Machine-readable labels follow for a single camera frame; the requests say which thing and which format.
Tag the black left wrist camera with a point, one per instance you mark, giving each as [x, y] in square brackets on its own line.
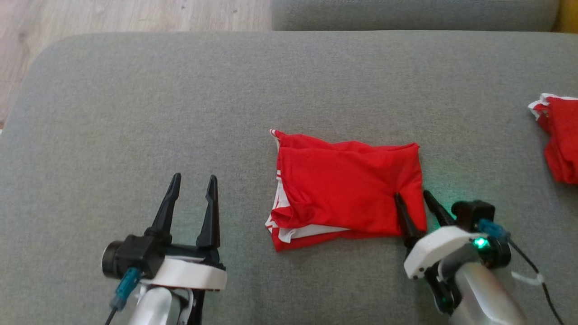
[133, 255]

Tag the red shorts with white band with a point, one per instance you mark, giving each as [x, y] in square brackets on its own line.
[562, 135]

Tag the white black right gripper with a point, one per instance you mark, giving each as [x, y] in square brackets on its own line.
[438, 248]

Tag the large grey sofa ottoman cushion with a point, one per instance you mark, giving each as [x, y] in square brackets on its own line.
[135, 113]

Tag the wide yellow sofa backrest cushion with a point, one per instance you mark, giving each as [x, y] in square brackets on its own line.
[568, 13]

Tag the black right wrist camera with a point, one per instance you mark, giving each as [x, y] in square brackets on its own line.
[469, 212]

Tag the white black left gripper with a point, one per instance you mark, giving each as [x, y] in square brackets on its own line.
[189, 273]

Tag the red Bulls basketball jersey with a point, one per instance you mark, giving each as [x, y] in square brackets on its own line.
[343, 185]

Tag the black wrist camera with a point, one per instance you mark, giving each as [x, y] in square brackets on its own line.
[133, 255]
[469, 212]

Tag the long grey sofa seat cushion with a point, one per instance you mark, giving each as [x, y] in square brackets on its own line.
[406, 13]

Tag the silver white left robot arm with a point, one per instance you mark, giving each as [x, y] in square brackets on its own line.
[153, 309]

